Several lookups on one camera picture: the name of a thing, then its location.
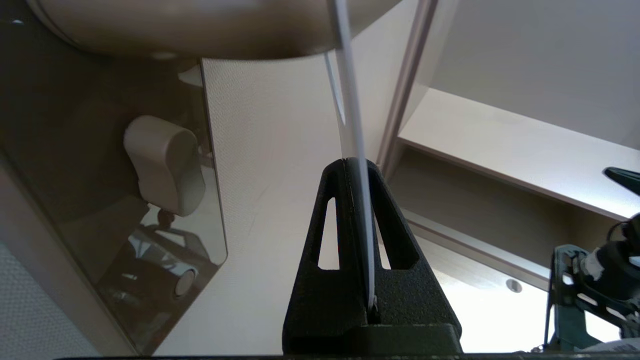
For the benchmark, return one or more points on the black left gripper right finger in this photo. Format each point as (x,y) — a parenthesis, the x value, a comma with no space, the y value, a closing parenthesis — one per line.
(405,300)

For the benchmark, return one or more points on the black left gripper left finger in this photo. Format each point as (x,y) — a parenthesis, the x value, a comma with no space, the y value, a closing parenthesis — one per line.
(325,305)

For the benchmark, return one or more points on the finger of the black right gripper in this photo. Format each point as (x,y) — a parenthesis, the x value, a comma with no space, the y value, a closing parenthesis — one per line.
(625,179)

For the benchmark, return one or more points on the white door hanger sign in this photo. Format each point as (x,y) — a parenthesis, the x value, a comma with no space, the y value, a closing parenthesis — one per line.
(356,125)

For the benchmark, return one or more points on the cream white door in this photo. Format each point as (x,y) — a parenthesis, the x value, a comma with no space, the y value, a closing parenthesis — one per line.
(270,150)

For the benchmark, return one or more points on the pale beige peanut-shaped object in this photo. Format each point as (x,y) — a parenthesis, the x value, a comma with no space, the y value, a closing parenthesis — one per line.
(165,165)

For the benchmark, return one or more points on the bronze door lock plate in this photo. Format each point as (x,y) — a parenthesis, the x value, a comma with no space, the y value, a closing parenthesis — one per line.
(75,125)

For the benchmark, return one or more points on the round metal floor stop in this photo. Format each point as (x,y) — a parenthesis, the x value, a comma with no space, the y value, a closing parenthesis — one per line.
(514,285)

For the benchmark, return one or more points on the white closet shelf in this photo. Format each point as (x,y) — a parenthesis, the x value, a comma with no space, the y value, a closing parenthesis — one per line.
(500,145)

